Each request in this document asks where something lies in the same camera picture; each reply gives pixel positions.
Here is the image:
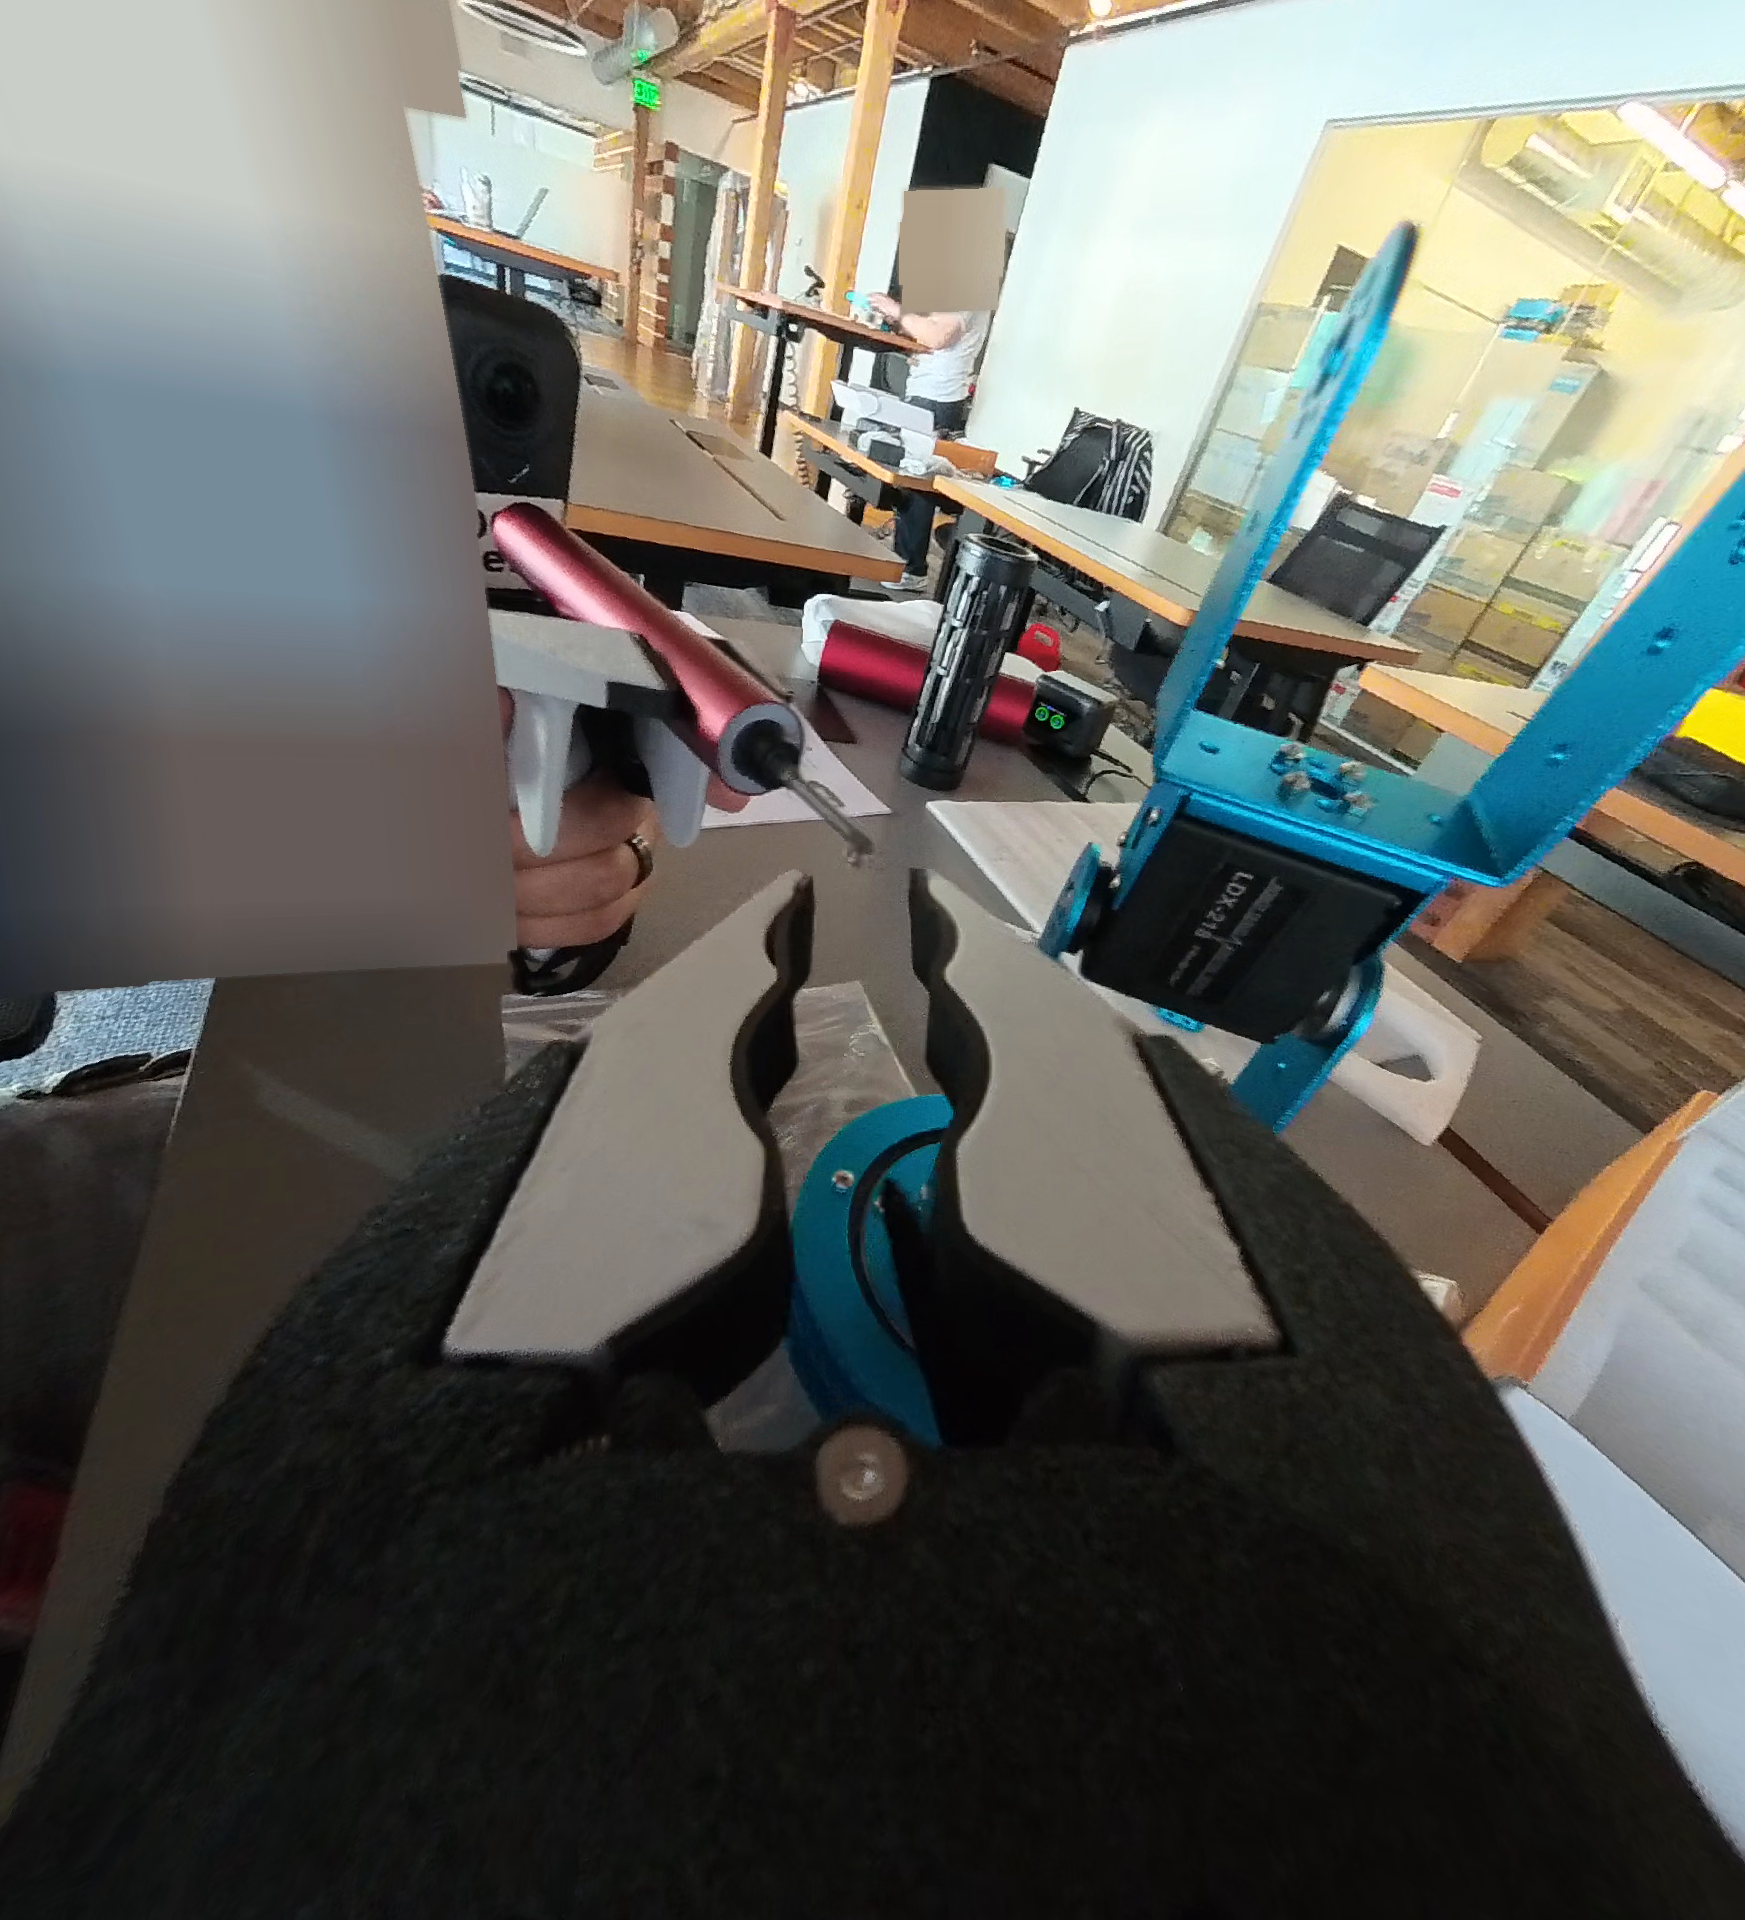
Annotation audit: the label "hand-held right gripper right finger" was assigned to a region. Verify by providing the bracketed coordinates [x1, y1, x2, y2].
[907, 867, 1283, 1364]

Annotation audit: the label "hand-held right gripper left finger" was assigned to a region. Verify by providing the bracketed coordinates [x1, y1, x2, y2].
[441, 871, 819, 1375]

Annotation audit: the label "red electric screwdriver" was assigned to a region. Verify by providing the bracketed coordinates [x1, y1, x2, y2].
[489, 503, 875, 868]

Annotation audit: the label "blue toy robot arm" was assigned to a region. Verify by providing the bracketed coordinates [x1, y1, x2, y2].
[782, 221, 1745, 1451]

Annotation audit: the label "wooden standing desk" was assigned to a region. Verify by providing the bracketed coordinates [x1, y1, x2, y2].
[715, 282, 936, 453]

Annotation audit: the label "person's left hand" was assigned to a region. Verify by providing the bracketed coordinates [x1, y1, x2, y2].
[514, 780, 748, 962]

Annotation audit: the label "wooden edged office table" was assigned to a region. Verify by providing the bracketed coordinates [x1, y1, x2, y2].
[933, 472, 1421, 708]
[565, 382, 905, 601]
[1360, 659, 1745, 962]

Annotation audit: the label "red cylinder case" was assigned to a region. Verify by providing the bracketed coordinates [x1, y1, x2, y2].
[808, 621, 1040, 744]

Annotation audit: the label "black perforated cylinder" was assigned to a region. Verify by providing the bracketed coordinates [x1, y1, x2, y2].
[897, 534, 1042, 792]

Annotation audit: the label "black servo motor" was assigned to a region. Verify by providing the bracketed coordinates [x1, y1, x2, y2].
[925, 794, 1483, 1143]

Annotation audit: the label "small black device green lights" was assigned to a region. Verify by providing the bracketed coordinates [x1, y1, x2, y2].
[1026, 671, 1114, 762]

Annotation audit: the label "black backpack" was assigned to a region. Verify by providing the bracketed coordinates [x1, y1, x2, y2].
[1021, 408, 1157, 525]

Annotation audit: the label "orange and white cardboard box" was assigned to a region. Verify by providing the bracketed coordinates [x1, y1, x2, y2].
[1464, 1036, 1745, 1920]

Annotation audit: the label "black mesh office chair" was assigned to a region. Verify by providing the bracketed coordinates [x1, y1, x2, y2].
[1269, 494, 1452, 632]

